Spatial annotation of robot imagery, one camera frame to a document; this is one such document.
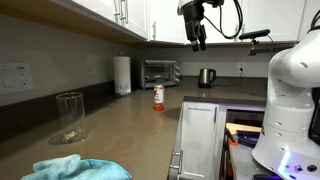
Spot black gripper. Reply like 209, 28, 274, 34
177, 0, 207, 52

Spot clear tall drinking glass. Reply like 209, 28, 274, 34
56, 92, 87, 143

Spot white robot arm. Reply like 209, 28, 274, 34
252, 15, 320, 180

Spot black electric kettle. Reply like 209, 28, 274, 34
198, 68, 216, 88

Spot white upper cabinets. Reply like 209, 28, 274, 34
49, 0, 320, 46

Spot silver toaster oven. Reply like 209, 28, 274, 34
141, 60, 180, 89

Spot orange white soda can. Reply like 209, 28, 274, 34
153, 85, 164, 111

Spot white paper towel roll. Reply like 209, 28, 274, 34
113, 56, 131, 95

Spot white lower cabinet door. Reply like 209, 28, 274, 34
168, 101, 219, 180

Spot blue microfiber cloth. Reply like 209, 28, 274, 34
21, 154, 132, 180

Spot white wall outlet with plug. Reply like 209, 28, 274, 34
237, 62, 246, 74

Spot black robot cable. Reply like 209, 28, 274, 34
203, 0, 244, 40

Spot black camera on stand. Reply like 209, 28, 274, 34
239, 29, 270, 56

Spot black orange handled tool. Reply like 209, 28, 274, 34
225, 128, 238, 146

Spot white wall outlet plate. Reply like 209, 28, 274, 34
0, 63, 34, 95

